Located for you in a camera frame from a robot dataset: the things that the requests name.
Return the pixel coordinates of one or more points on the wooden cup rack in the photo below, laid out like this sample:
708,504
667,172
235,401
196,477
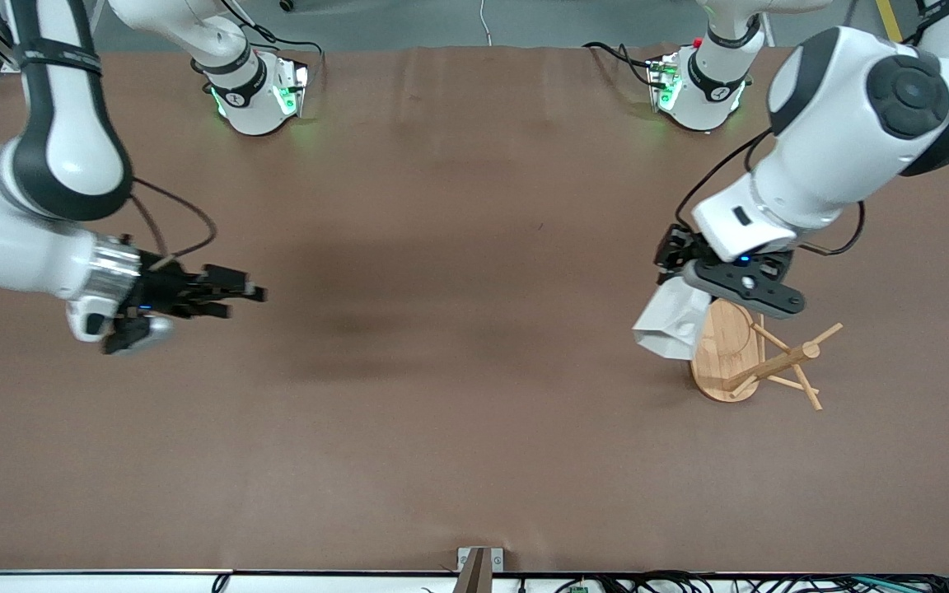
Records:
730,362

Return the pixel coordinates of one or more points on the brown table cover sheet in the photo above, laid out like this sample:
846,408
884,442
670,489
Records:
474,412

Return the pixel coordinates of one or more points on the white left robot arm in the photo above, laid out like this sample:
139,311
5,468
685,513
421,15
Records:
837,140

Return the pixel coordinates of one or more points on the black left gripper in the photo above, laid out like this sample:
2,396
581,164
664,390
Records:
675,249

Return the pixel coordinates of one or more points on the white faceted cup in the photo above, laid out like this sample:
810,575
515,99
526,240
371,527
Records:
672,325

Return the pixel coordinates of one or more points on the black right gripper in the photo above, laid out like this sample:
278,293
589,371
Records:
163,292

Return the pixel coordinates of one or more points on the grey metal camera bracket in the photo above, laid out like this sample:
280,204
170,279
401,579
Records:
479,568

